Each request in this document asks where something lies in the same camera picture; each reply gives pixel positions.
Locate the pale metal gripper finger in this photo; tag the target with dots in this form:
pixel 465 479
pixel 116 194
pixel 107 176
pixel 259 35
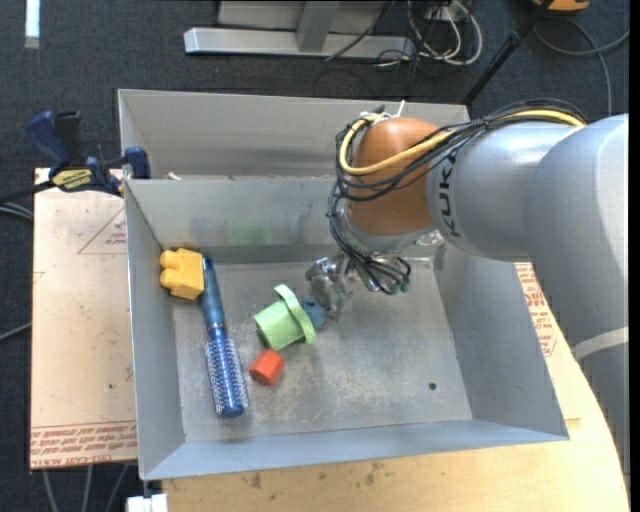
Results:
pixel 334 305

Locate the small blue toy piece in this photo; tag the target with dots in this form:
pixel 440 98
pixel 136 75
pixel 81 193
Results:
pixel 314 311

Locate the grey metal bin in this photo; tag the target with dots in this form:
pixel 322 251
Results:
pixel 310 310

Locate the light green plastic cup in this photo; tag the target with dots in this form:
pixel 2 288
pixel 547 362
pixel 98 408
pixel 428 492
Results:
pixel 282 320

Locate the red-orange hexagonal block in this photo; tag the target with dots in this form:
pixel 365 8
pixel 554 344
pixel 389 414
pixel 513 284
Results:
pixel 267 367

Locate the blue round hairbrush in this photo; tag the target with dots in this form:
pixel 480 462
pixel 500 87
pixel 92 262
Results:
pixel 222 345

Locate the yellow toy building block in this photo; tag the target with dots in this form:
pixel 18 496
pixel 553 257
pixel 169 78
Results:
pixel 182 272

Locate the brown cardboard board, red print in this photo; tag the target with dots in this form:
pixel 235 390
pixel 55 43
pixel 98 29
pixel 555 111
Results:
pixel 80 320

